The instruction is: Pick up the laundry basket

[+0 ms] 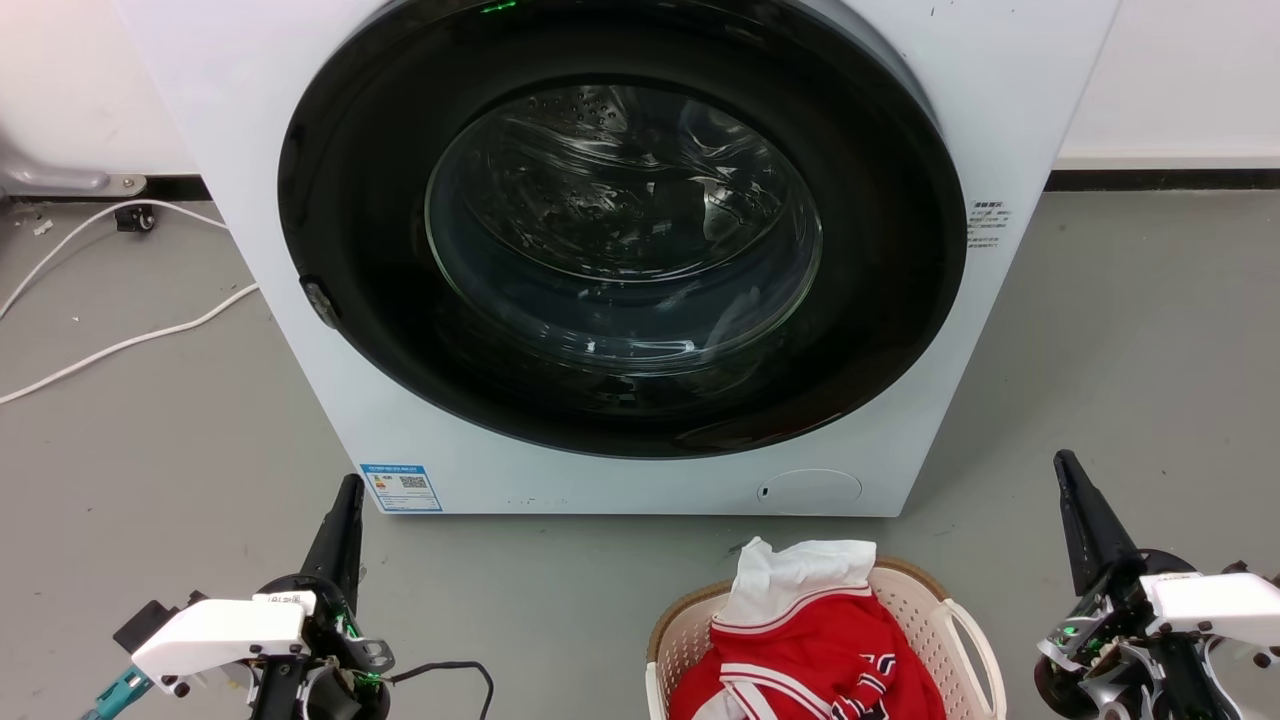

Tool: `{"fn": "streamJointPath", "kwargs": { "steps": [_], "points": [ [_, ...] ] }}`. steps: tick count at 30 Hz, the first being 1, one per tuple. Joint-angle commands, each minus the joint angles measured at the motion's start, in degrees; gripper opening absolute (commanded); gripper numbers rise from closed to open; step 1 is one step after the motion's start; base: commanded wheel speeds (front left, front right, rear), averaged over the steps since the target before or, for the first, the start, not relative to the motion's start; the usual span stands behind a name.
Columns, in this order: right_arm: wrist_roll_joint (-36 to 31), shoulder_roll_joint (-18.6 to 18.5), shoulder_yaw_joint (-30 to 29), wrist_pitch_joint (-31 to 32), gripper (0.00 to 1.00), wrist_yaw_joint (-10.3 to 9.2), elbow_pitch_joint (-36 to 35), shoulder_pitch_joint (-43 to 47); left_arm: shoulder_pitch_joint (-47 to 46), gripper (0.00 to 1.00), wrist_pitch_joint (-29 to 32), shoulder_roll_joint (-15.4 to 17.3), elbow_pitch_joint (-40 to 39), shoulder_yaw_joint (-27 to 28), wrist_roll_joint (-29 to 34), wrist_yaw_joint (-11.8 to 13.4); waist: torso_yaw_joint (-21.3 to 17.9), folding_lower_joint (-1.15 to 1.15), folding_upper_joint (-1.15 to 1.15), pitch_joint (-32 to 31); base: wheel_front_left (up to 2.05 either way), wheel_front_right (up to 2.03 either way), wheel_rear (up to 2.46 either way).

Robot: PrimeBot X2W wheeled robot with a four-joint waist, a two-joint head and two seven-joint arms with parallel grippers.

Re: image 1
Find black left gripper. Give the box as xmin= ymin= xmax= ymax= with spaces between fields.
xmin=250 ymin=473 xmax=397 ymax=720

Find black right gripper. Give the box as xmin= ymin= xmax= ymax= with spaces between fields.
xmin=1033 ymin=449 xmax=1213 ymax=720

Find beige plastic laundry basket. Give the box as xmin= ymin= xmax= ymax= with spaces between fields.
xmin=645 ymin=557 xmax=1007 ymax=720

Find blue energy label sticker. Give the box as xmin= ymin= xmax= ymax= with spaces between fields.
xmin=360 ymin=463 xmax=444 ymax=514

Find white front-load washing machine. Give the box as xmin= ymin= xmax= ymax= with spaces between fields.
xmin=115 ymin=0 xmax=1123 ymax=519

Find grey washer door latch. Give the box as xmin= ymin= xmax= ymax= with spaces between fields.
xmin=300 ymin=277 xmax=340 ymax=330

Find teal connector plug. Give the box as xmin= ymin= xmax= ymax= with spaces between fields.
xmin=80 ymin=665 xmax=156 ymax=720

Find round white filter flap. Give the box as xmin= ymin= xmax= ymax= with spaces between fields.
xmin=757 ymin=469 xmax=863 ymax=513

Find red and white jersey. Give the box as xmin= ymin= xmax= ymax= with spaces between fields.
xmin=668 ymin=537 xmax=947 ymax=720

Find small text label sticker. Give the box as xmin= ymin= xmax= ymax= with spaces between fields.
xmin=966 ymin=200 xmax=1013 ymax=251

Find black round washer door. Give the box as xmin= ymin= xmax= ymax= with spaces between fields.
xmin=277 ymin=0 xmax=969 ymax=459

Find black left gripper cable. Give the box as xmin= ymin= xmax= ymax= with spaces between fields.
xmin=385 ymin=660 xmax=496 ymax=720

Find thick white floor cable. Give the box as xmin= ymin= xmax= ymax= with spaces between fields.
xmin=0 ymin=283 xmax=261 ymax=406

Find thin white floor cable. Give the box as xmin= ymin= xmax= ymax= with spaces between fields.
xmin=0 ymin=200 xmax=231 ymax=321

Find grey metal pipe with bracket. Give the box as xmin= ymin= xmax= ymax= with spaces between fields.
xmin=0 ymin=120 xmax=148 ymax=201

